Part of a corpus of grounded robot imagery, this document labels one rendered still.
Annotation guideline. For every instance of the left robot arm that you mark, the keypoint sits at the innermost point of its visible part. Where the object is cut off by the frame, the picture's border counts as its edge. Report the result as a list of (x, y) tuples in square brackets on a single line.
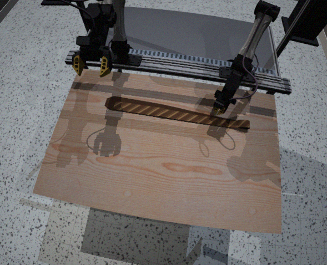
[(261, 23)]

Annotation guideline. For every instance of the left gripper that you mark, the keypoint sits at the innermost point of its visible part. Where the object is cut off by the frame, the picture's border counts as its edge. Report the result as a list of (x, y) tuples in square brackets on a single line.
[(228, 93)]

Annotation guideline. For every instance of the black slotted metal crossbar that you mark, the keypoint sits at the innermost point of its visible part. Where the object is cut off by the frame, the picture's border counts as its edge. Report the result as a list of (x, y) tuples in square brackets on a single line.
[(188, 71)]

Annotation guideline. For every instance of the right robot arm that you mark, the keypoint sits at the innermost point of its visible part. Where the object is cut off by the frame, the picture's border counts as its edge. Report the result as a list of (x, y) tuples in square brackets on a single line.
[(109, 14)]

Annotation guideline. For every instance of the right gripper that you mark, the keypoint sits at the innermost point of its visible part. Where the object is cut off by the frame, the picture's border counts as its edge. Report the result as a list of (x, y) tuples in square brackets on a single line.
[(93, 54)]

